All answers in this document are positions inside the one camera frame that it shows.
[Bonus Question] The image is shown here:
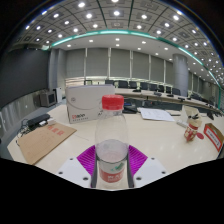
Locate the grey equipment cabinet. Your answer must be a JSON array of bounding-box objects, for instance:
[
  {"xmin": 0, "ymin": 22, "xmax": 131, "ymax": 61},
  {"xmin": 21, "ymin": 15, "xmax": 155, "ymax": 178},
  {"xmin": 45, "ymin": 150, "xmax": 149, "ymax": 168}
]
[{"xmin": 39, "ymin": 90, "xmax": 58, "ymax": 108}]

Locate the group of round ceiling lights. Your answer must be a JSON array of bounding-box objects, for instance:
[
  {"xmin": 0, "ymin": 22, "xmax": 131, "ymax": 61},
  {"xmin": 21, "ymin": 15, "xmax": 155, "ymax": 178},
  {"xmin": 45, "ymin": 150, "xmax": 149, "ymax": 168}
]
[{"xmin": 23, "ymin": 0, "xmax": 224, "ymax": 81}]

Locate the black console with cables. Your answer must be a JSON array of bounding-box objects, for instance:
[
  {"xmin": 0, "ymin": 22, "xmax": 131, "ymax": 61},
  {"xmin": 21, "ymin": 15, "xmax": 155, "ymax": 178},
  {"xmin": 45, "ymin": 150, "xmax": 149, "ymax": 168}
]
[{"xmin": 25, "ymin": 113, "xmax": 52, "ymax": 130}]

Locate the open brown cardboard box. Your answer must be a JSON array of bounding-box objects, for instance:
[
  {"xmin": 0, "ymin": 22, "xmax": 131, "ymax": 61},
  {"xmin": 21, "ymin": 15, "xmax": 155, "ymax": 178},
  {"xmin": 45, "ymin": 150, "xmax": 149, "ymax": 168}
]
[{"xmin": 203, "ymin": 122, "xmax": 224, "ymax": 153}]

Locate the row of black office chairs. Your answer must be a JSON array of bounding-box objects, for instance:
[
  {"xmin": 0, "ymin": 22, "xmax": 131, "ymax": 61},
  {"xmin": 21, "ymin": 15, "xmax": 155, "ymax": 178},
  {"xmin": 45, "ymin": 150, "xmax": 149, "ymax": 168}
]
[{"xmin": 104, "ymin": 79, "xmax": 184, "ymax": 97}]

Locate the brown cardboard sheet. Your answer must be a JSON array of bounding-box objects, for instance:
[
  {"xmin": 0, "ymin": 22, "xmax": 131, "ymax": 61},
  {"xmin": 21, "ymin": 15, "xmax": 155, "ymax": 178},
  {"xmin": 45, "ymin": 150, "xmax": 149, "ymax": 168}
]
[{"xmin": 16, "ymin": 122, "xmax": 78, "ymax": 166}]

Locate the long curved conference desk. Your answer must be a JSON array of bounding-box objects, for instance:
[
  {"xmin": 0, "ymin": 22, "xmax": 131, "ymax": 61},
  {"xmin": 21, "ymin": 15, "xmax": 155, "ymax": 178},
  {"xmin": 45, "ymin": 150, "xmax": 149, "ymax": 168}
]
[{"xmin": 114, "ymin": 87, "xmax": 222, "ymax": 114}]

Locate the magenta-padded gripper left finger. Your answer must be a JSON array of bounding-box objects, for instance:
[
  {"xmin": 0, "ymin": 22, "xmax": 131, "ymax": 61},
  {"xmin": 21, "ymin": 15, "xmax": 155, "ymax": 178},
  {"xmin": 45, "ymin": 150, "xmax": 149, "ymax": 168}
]
[{"xmin": 56, "ymin": 145, "xmax": 99, "ymax": 189}]

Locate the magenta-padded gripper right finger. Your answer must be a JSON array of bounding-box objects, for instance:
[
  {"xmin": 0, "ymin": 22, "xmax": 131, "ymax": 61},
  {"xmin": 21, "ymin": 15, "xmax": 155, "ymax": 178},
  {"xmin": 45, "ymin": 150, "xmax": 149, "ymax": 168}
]
[{"xmin": 126, "ymin": 144, "xmax": 168, "ymax": 189}]

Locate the white printed carton box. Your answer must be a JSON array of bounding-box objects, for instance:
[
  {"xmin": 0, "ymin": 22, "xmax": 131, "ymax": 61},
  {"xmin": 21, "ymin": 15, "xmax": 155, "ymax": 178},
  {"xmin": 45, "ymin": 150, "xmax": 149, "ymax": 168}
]
[{"xmin": 65, "ymin": 84, "xmax": 116, "ymax": 125}]

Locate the beige cardboard box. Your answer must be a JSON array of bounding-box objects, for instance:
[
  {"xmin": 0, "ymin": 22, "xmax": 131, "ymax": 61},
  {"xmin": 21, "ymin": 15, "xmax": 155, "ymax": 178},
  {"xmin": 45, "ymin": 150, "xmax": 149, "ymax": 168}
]
[{"xmin": 184, "ymin": 105, "xmax": 202, "ymax": 125}]

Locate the white printed paper sheet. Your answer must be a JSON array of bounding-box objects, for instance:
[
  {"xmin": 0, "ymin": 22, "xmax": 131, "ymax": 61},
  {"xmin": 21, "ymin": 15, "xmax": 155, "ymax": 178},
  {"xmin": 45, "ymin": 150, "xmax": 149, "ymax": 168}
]
[{"xmin": 138, "ymin": 107, "xmax": 176, "ymax": 123}]

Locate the clear red-capped water bottle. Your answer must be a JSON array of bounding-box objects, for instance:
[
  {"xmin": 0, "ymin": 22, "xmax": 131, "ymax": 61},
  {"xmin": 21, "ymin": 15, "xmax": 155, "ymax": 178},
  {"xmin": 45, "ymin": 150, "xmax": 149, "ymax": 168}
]
[{"xmin": 90, "ymin": 94, "xmax": 134, "ymax": 190}]

